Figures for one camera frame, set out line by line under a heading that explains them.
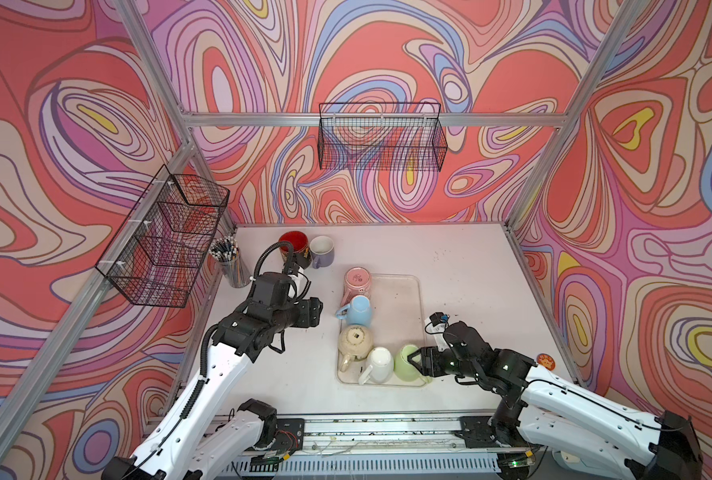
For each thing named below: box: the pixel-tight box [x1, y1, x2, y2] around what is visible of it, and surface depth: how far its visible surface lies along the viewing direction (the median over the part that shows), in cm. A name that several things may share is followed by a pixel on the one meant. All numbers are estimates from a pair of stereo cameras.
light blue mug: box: [335, 294, 373, 327], surface depth 88 cm
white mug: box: [358, 346, 394, 385], surface depth 78 cm
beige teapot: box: [338, 325, 374, 373], surface depth 82 cm
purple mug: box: [310, 235, 335, 269], surface depth 107 cm
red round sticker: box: [536, 353, 556, 371], surface depth 87 cm
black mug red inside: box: [278, 230, 312, 268], surface depth 104 cm
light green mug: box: [394, 344, 433, 383], surface depth 78 cm
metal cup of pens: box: [209, 236, 251, 289], surface depth 92 cm
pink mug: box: [340, 266, 371, 306], surface depth 92 cm
